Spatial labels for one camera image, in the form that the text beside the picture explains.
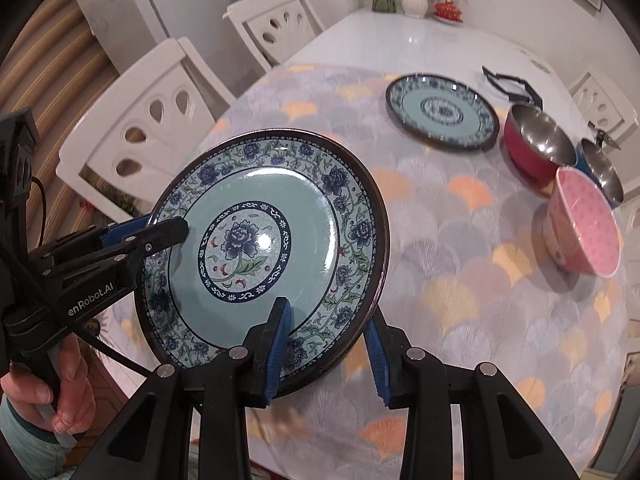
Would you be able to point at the blue steel bowl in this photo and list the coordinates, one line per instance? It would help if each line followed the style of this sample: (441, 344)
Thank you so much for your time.
(602, 170)

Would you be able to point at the pink patterned bowl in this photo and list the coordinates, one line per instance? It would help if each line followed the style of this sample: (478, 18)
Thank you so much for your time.
(585, 220)

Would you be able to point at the small red pot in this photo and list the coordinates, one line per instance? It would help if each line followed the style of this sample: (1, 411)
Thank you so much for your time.
(447, 10)

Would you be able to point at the white ceramic vase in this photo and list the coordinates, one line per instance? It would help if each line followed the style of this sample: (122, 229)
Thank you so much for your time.
(415, 2)

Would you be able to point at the striped curtain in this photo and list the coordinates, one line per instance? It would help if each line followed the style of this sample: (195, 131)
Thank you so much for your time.
(50, 75)

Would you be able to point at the black folding frame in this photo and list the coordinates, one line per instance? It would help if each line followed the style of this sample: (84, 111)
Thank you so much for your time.
(530, 95)

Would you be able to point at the white dining chair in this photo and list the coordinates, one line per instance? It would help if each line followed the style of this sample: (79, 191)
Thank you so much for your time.
(125, 90)
(600, 97)
(310, 25)

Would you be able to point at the person's left forearm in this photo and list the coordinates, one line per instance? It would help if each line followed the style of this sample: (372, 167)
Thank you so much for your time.
(25, 452)

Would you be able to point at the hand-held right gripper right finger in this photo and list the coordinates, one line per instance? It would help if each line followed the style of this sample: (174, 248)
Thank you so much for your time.
(377, 362)

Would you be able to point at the white refrigerator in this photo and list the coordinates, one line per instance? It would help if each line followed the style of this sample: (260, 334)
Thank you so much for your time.
(125, 10)

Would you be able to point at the fan-patterned table mat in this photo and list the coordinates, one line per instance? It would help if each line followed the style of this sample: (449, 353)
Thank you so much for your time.
(450, 260)

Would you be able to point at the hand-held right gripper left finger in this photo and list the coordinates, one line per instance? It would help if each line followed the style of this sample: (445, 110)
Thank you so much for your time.
(277, 355)

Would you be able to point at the blue floral plate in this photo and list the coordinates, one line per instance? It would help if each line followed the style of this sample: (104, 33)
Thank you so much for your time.
(300, 220)
(442, 110)

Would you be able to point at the person's left hand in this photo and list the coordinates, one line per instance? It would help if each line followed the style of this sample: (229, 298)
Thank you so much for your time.
(75, 395)

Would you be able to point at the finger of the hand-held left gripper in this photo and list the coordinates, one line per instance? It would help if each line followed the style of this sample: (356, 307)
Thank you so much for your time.
(165, 235)
(125, 225)

